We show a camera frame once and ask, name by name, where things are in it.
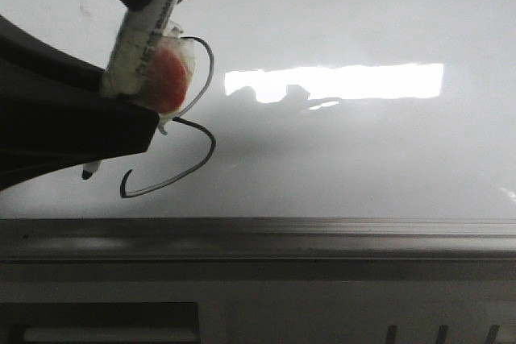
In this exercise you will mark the white whiteboard marker with magnet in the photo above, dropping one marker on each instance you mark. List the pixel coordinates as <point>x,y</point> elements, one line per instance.
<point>149,65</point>

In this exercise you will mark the white whiteboard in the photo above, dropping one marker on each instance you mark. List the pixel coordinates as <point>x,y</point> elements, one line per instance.
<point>344,128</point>

